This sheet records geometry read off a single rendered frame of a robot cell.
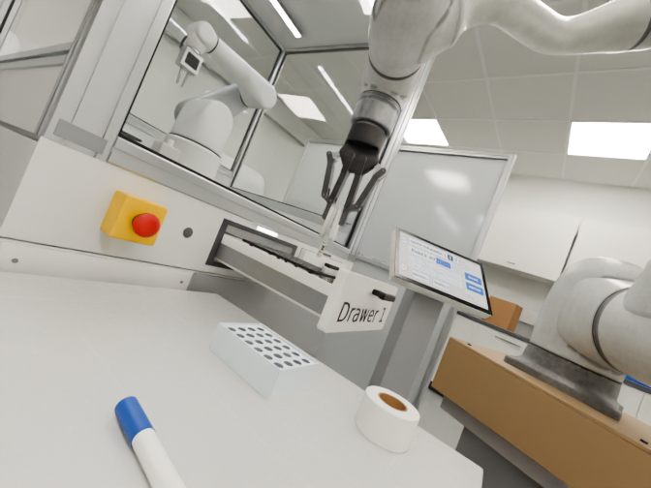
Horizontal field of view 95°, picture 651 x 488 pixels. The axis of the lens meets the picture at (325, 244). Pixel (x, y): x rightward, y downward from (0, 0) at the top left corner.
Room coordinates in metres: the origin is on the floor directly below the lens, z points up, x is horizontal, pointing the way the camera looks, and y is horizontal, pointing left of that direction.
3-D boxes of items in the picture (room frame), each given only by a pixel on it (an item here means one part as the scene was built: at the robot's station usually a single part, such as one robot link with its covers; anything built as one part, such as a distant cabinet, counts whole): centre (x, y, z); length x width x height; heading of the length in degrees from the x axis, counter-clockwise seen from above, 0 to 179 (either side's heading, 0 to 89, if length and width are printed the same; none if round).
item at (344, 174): (0.60, 0.02, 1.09); 0.04 x 0.01 x 0.11; 167
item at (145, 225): (0.49, 0.28, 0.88); 0.04 x 0.03 x 0.04; 147
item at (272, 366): (0.41, 0.02, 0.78); 0.12 x 0.08 x 0.04; 55
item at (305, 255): (1.06, -0.02, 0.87); 0.29 x 0.02 x 0.11; 147
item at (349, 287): (0.62, -0.12, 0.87); 0.29 x 0.02 x 0.11; 147
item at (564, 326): (0.60, -0.56, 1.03); 0.18 x 0.16 x 0.22; 177
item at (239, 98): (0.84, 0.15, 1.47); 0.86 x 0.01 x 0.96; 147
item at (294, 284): (0.73, 0.05, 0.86); 0.40 x 0.26 x 0.06; 57
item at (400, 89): (0.59, 0.00, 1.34); 0.13 x 0.11 x 0.16; 175
